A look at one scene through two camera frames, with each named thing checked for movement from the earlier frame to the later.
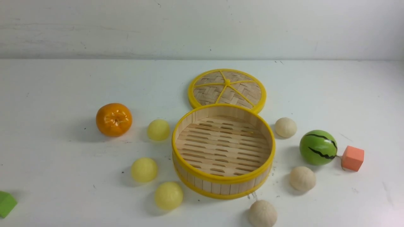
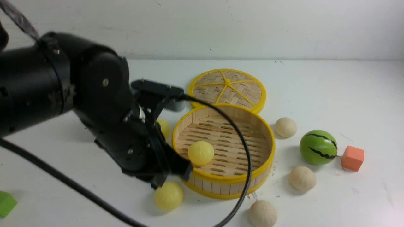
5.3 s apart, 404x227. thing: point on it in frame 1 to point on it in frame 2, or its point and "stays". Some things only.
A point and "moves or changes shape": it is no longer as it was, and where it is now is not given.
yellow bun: (144, 170) moves or changes shape
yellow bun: (168, 195) stays
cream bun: (302, 178) stays
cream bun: (285, 127) stays
